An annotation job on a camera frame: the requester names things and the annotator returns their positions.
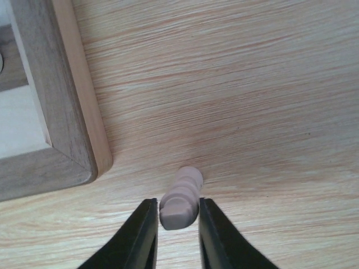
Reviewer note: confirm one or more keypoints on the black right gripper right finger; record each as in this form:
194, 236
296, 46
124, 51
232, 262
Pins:
221, 244

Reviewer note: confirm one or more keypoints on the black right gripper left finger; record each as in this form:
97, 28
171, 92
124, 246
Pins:
134, 245

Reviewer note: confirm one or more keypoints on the white chess piece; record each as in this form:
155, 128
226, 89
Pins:
179, 206

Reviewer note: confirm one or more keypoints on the wooden folding chess board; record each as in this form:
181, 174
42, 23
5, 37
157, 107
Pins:
76, 150

